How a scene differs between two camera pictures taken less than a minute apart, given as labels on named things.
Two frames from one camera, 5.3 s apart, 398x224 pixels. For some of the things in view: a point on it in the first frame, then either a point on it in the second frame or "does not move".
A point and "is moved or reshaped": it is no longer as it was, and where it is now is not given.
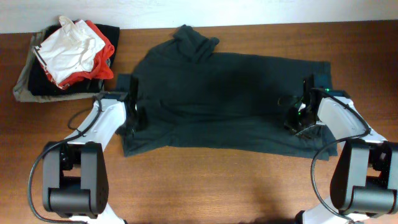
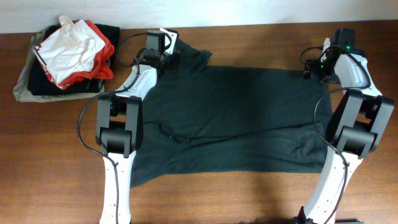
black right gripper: (290, 122) to (312, 70)
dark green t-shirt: (195, 99) is moved or reshaped
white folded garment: (71, 50) does not move
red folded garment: (102, 68) does not move
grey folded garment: (21, 91) does not move
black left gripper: (143, 119) to (176, 61)
